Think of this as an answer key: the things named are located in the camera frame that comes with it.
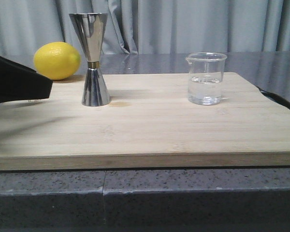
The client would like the wooden cutting board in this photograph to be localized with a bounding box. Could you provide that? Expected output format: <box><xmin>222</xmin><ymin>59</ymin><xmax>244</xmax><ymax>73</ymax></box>
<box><xmin>0</xmin><ymin>72</ymin><xmax>290</xmax><ymax>170</ymax></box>

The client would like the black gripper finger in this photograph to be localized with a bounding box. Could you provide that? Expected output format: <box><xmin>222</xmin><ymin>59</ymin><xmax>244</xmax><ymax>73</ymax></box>
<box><xmin>0</xmin><ymin>56</ymin><xmax>53</xmax><ymax>103</ymax></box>

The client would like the steel double jigger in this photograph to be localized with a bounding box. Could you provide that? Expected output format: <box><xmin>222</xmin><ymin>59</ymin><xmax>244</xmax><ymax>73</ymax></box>
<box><xmin>69</xmin><ymin>13</ymin><xmax>111</xmax><ymax>107</ymax></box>

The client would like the grey curtain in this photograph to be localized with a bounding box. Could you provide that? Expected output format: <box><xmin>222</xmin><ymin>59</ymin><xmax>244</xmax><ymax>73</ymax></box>
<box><xmin>0</xmin><ymin>0</ymin><xmax>290</xmax><ymax>56</ymax></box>

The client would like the clear glass beaker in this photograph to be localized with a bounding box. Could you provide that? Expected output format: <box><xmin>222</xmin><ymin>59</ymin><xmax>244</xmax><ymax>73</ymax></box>
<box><xmin>186</xmin><ymin>52</ymin><xmax>227</xmax><ymax>105</ymax></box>

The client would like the yellow lemon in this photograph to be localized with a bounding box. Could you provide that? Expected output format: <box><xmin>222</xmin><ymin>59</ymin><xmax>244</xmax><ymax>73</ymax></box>
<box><xmin>33</xmin><ymin>42</ymin><xmax>81</xmax><ymax>80</ymax></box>

